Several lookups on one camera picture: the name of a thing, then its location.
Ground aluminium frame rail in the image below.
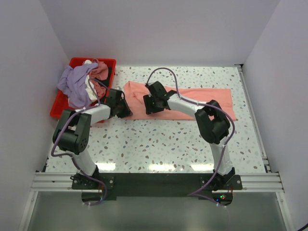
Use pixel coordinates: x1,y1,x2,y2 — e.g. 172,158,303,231
20,66,292,231

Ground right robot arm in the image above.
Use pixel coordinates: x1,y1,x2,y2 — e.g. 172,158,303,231
143,81,235,189

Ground white t shirt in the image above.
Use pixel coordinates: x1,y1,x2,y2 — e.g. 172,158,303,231
85,74,97,102

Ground black t shirt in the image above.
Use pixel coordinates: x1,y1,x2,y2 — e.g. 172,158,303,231
99,67,113,99

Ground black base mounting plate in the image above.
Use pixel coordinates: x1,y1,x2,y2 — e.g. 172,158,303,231
70,173,243,205

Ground lavender t shirt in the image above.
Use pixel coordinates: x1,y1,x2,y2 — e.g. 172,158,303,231
57,63,98,109

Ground salmon pink t shirt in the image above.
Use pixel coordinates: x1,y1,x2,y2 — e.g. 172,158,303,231
124,81,236,121

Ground dusty rose t shirt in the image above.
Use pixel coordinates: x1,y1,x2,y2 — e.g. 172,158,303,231
90,59,109,99

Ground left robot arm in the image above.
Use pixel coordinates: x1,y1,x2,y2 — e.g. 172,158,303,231
51,89,132,189

